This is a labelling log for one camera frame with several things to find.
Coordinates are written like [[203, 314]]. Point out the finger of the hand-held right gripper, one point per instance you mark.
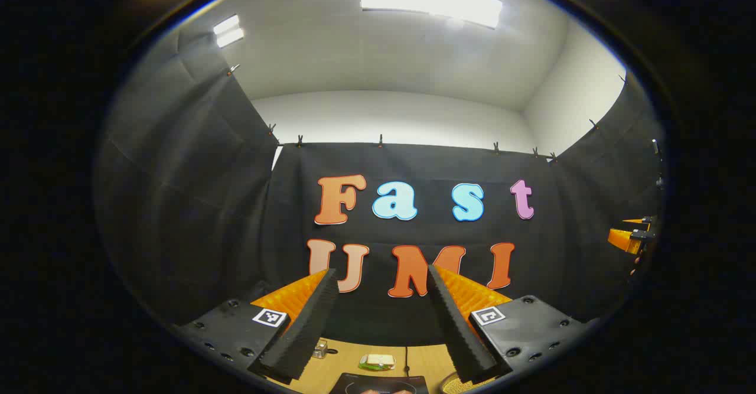
[[642, 221], [629, 240]]

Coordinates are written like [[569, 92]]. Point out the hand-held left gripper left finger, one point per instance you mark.
[[301, 329]]

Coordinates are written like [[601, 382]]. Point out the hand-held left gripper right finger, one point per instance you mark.
[[458, 329]]

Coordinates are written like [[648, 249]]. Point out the black induction cooktop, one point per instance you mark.
[[354, 385]]

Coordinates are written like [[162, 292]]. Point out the pile of yellow soybeans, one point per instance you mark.
[[459, 386]]

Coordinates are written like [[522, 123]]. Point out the sandwich with lettuce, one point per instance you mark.
[[378, 360]]

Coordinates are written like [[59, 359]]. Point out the black backdrop cloth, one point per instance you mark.
[[236, 234]]

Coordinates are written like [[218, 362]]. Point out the row of black cloth clips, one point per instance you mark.
[[381, 142]]

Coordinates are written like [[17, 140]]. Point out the large ceiling light panel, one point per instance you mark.
[[431, 1]]

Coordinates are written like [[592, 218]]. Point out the small ceiling light panel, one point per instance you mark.
[[228, 31]]

